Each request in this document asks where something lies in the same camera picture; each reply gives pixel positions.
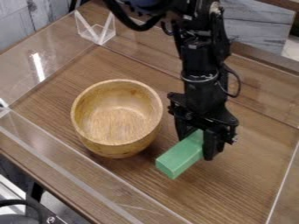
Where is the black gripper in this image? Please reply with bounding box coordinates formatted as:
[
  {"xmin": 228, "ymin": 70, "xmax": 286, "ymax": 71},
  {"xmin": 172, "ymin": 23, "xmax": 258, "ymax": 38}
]
[{"xmin": 167, "ymin": 74, "xmax": 239, "ymax": 161}]

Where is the green rectangular block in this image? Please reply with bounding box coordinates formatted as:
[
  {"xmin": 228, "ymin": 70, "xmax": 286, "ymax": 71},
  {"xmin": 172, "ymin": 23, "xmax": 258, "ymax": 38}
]
[{"xmin": 155, "ymin": 129, "xmax": 203, "ymax": 179}]

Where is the brown wooden bowl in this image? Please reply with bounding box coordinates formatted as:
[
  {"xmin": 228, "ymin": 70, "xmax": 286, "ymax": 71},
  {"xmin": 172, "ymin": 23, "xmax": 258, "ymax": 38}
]
[{"xmin": 70, "ymin": 79, "xmax": 164, "ymax": 158}]

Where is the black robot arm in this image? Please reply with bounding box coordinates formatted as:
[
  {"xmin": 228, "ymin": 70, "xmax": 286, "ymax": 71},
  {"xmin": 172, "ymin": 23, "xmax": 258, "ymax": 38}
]
[{"xmin": 103, "ymin": 0, "xmax": 239, "ymax": 161}]

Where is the black metal table leg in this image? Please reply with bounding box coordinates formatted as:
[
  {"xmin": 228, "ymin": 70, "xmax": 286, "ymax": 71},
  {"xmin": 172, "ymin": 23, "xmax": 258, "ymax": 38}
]
[{"xmin": 26, "ymin": 182, "xmax": 60, "ymax": 224}]

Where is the clear acrylic tray wall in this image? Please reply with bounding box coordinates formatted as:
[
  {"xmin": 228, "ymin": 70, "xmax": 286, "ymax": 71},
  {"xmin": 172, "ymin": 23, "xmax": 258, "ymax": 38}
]
[{"xmin": 0, "ymin": 107, "xmax": 192, "ymax": 224}]

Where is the clear acrylic corner bracket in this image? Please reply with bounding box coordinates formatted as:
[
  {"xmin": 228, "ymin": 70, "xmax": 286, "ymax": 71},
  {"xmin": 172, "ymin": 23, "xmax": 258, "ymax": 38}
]
[{"xmin": 74, "ymin": 10, "xmax": 116, "ymax": 46}]

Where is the black cable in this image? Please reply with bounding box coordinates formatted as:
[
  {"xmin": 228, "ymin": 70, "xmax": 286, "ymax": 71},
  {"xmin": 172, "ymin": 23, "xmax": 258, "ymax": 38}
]
[{"xmin": 0, "ymin": 199, "xmax": 44, "ymax": 224}]

